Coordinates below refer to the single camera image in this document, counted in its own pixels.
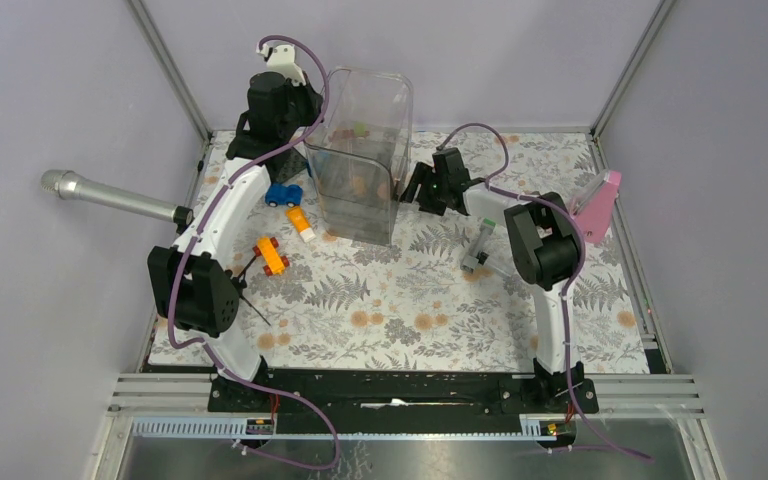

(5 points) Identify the dark grey building plate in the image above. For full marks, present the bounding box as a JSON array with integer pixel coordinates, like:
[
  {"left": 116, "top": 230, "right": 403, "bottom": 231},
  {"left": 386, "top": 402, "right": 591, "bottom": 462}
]
[{"left": 264, "top": 148, "right": 307, "bottom": 184}]

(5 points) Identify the yellow red toy block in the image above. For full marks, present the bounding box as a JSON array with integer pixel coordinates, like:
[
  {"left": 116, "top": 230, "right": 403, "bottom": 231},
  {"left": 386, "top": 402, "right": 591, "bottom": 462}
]
[{"left": 253, "top": 237, "right": 290, "bottom": 276}]

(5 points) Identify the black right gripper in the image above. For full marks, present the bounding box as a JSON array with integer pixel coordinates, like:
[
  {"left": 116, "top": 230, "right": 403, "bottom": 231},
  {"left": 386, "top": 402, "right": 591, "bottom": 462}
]
[{"left": 397, "top": 162, "right": 448, "bottom": 217}]

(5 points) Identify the beige makeup sponge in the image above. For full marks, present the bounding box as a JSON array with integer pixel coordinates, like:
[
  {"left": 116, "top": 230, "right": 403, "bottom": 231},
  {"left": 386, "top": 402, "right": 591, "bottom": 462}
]
[{"left": 350, "top": 176, "right": 376, "bottom": 199}]

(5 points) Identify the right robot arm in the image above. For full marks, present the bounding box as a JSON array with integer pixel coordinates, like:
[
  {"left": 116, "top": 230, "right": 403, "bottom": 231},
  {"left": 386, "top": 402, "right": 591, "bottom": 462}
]
[{"left": 400, "top": 148, "right": 599, "bottom": 416}]

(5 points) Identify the orange cream tube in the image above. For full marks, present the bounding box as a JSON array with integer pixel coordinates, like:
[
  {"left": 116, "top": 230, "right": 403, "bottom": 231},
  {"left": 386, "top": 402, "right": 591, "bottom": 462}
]
[{"left": 286, "top": 206, "right": 316, "bottom": 243}]

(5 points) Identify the blue toy car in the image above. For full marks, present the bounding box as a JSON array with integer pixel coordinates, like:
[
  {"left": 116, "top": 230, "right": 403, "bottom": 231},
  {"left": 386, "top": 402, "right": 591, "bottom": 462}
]
[{"left": 264, "top": 183, "right": 303, "bottom": 208}]

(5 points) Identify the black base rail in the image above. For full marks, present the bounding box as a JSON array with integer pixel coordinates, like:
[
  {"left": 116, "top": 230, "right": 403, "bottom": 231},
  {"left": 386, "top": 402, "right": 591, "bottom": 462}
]
[{"left": 208, "top": 365, "right": 599, "bottom": 435}]

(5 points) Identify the grey square tube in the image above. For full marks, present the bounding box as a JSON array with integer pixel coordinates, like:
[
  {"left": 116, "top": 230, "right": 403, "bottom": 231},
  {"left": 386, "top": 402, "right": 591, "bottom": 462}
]
[{"left": 460, "top": 218, "right": 496, "bottom": 273}]

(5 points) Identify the pink stand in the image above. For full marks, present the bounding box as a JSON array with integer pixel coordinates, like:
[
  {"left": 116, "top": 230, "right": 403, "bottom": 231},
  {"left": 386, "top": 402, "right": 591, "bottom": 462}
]
[{"left": 568, "top": 170, "right": 622, "bottom": 244}]

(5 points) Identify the clear acrylic organizer box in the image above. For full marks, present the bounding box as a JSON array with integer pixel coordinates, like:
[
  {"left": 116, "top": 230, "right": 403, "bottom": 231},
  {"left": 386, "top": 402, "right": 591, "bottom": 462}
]
[{"left": 304, "top": 67, "right": 413, "bottom": 245}]

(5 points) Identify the silver microphone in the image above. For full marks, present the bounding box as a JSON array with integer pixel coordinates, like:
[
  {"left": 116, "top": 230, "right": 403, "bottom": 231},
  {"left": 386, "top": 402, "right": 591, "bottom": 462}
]
[{"left": 40, "top": 169, "right": 194, "bottom": 227}]

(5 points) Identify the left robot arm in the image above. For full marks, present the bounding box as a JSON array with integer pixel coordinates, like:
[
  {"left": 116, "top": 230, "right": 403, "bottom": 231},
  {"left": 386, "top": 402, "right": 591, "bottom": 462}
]
[{"left": 148, "top": 35, "right": 330, "bottom": 411}]

